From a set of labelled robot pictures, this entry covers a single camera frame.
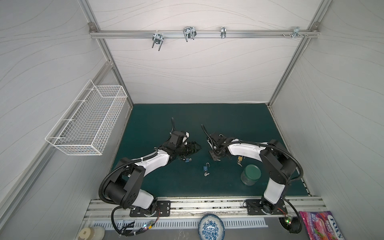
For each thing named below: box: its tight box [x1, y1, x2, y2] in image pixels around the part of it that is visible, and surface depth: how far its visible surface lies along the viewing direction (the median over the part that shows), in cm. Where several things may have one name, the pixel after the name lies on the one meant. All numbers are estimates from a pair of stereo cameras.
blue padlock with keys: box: [203, 162, 210, 177], surface depth 88 cm
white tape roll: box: [78, 226, 105, 240], surface depth 61 cm
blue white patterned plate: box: [197, 213, 226, 240], surface depth 69 cm
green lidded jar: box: [240, 164, 262, 186], surface depth 77 cm
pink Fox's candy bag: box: [299, 211, 345, 240], surface depth 69 cm
